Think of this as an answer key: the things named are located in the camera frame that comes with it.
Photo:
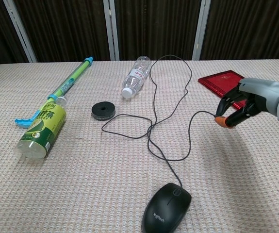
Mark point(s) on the black tape roll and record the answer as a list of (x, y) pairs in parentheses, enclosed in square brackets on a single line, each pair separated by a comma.
[(104, 116)]

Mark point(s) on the black computer mouse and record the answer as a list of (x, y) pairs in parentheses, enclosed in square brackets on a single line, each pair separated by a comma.
[(166, 211)]

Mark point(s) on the grey partition post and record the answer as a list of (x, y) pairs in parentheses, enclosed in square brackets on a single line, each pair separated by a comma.
[(201, 31), (111, 31), (20, 31)]

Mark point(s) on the green blue toy water pump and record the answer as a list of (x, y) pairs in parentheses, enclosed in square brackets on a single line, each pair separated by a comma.
[(77, 72)]

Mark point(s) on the red certificate booklet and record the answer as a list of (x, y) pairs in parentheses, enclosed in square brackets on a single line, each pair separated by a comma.
[(219, 81)]

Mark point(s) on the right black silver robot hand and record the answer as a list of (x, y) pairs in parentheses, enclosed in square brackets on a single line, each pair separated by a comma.
[(258, 94)]

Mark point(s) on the clear plastic water bottle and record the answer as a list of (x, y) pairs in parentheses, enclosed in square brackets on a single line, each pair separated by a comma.
[(136, 77)]

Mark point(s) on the beige woven table cloth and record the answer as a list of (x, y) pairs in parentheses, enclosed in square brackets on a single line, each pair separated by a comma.
[(81, 182)]

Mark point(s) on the green label tea bottle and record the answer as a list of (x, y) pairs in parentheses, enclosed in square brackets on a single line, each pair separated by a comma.
[(42, 126)]

